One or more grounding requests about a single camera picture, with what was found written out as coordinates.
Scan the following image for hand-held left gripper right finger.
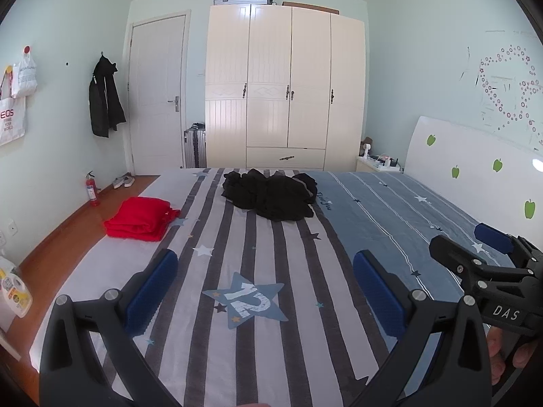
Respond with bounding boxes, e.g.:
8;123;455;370
350;249;493;407

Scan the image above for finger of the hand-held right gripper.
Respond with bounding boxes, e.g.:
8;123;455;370
474;222;543;269
428;234;531;290

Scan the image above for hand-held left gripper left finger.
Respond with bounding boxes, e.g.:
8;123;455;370
39;248;183;407

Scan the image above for pile of black clothes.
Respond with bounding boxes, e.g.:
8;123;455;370
221;168;319;222

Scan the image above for folded red clothes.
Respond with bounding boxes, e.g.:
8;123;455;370
103;196;182;242

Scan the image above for person's right hand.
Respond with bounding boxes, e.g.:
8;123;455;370
486;329;539;370

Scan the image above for white headboard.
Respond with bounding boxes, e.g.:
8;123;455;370
403;115;543;247

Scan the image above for bed with striped star sheet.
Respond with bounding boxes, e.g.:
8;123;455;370
30;167;518;407

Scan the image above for red fire extinguisher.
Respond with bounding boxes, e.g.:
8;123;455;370
85;171;101;207

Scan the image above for clutter of small nightstand gadgets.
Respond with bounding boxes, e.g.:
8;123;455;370
372;154;402;169

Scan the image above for white nightstand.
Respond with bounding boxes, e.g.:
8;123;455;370
355;155;404;174

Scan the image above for upright silver suitcase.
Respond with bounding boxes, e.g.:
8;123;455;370
183;122;208;169

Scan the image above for black hanging jacket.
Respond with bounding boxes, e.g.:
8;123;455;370
89;53;127;138

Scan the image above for white room door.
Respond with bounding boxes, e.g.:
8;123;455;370
127;14;189;176

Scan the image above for large white printed tote bag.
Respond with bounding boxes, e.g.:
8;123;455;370
0;95;28;147

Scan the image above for cream four-door wardrobe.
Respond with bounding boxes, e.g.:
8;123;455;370
205;3;366;170

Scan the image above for small white plastic bag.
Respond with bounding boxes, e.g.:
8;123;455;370
11;55;38;98

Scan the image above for brown flat board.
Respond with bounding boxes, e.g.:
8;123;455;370
282;2;340;15

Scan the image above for flower wall stickers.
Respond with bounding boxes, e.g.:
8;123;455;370
460;30;543;153

